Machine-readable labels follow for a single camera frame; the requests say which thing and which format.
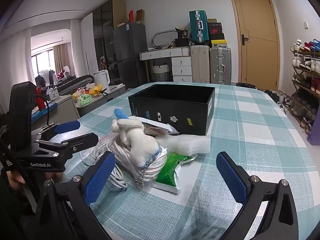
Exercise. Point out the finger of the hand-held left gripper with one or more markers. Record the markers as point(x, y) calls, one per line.
point(67, 126)
point(82, 141)

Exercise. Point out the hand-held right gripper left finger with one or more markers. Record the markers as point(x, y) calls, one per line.
point(100, 177)

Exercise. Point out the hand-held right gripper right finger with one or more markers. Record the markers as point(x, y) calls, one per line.
point(231, 177)

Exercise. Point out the white plush toy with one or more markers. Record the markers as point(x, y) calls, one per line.
point(135, 142)

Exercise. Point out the white foam piece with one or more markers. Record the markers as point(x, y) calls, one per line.
point(190, 143)

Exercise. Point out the green packet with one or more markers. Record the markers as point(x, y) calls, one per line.
point(170, 170)

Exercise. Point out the black cardboard box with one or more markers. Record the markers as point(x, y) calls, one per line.
point(175, 115)

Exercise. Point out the person's left hand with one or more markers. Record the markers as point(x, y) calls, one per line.
point(16, 182)

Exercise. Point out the grey side cabinet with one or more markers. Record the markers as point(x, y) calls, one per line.
point(66, 110)

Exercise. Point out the blue plastic bag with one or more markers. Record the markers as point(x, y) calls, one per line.
point(50, 108)

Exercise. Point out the red canister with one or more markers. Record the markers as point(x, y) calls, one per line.
point(39, 100)

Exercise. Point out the small green bag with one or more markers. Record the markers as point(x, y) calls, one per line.
point(85, 100)

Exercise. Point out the white tissue box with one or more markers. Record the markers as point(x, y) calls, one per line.
point(53, 93)

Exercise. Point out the grey low cabinet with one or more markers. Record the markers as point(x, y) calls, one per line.
point(105, 102)

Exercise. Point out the dark sofa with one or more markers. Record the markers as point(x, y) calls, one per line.
point(75, 81)

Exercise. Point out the teal checked tablecloth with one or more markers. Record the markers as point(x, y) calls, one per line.
point(250, 135)

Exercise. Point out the yellow plastic bag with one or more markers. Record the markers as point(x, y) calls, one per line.
point(96, 90)

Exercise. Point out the hanging clothes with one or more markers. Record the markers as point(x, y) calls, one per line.
point(52, 76)

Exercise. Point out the white electric kettle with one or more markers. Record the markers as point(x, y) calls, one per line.
point(101, 80)

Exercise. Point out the tan curtain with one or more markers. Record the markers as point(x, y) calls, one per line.
point(61, 60)

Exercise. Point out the white sheer curtain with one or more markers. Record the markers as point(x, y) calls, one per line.
point(78, 47)

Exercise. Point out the shoes on floor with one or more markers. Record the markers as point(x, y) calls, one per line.
point(277, 97)

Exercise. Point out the purple container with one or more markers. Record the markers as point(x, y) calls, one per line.
point(314, 135)

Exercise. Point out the black trash bin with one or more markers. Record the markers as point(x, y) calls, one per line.
point(246, 85)

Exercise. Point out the grey fridge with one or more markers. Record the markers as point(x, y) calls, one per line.
point(130, 52)

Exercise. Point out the dark glass cabinet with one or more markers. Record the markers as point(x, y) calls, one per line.
point(105, 35)

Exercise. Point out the woven laundry basket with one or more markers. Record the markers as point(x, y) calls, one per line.
point(161, 72)

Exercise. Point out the silver suitcase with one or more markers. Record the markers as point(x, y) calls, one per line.
point(220, 65)

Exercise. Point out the white desk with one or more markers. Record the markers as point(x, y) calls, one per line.
point(160, 53)

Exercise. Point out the beige suitcase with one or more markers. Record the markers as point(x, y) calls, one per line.
point(200, 63)

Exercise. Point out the white drawer unit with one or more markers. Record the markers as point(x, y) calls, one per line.
point(181, 68)

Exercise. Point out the shoe rack with shoes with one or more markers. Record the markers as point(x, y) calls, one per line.
point(306, 80)

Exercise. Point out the tan wooden door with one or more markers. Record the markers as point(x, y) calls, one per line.
point(257, 55)

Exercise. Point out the red bottle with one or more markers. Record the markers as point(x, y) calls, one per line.
point(131, 16)

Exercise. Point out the oval mirror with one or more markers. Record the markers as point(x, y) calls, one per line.
point(162, 38)

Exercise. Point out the tall cardboard box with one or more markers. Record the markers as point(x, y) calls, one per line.
point(140, 17)

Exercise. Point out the black bag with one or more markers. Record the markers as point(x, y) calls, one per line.
point(181, 38)

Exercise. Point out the black red shoe box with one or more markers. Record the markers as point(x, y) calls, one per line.
point(216, 31)

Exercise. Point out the teal suitcase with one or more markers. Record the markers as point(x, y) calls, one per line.
point(198, 27)

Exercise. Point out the brown cardboard box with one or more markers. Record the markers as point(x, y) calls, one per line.
point(212, 20)

